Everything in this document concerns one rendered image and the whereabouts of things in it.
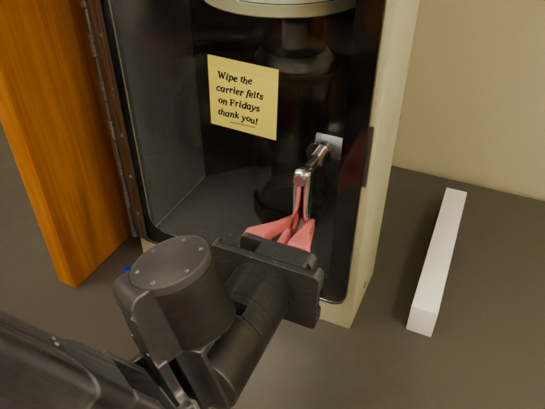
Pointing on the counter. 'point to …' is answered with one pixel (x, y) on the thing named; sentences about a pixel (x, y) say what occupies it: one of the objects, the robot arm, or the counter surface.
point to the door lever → (304, 184)
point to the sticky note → (243, 96)
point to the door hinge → (107, 121)
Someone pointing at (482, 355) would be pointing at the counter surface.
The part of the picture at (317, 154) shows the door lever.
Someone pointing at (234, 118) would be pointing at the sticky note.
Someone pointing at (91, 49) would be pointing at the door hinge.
